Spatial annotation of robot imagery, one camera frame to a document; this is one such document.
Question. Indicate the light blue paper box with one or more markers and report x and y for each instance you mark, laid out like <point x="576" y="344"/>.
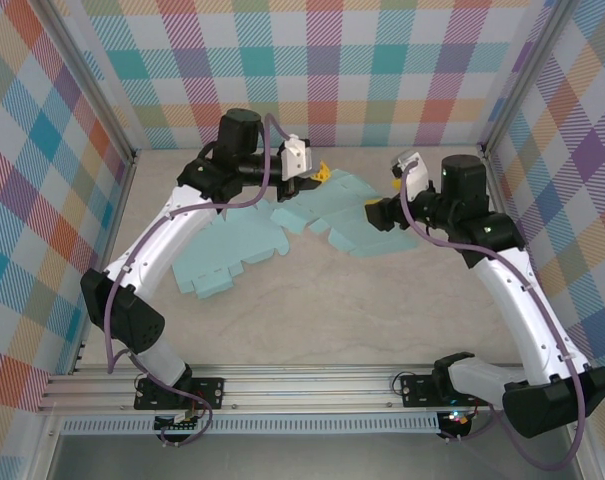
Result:
<point x="362" y="235"/>
<point x="217" y="260"/>

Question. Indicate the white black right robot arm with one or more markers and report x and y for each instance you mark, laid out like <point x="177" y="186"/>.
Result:
<point x="512" y="295"/>

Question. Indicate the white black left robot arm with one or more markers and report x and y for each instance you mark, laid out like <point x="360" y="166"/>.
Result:
<point x="167" y="245"/>

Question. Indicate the small black controller board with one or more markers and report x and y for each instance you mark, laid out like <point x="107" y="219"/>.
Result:
<point x="174" y="424"/>
<point x="457" y="419"/>

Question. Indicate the grey metal base panel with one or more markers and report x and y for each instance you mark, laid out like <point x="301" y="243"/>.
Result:
<point x="307" y="460"/>

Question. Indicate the aluminium corner post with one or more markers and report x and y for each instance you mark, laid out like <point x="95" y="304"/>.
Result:
<point x="92" y="80"/>
<point x="522" y="75"/>

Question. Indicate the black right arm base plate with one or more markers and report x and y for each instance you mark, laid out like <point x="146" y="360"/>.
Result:
<point x="417" y="390"/>

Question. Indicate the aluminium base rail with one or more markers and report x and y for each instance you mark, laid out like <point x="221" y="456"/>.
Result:
<point x="307" y="390"/>

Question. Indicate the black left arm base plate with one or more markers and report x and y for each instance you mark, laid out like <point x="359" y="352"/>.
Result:
<point x="209" y="392"/>

